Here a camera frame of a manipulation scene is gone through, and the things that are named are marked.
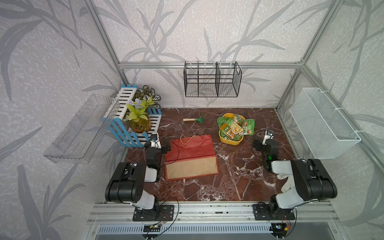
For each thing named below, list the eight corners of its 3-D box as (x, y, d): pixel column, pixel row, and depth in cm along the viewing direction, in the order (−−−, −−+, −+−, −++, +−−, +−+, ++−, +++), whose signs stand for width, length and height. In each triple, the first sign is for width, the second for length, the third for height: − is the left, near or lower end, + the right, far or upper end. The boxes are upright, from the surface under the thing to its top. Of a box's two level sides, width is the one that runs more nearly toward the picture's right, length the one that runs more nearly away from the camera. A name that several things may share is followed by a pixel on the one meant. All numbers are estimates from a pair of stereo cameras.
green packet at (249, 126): (241, 139, 104) (244, 131, 96) (243, 125, 111) (246, 117, 104) (250, 141, 103) (254, 133, 95) (252, 127, 110) (255, 119, 103)
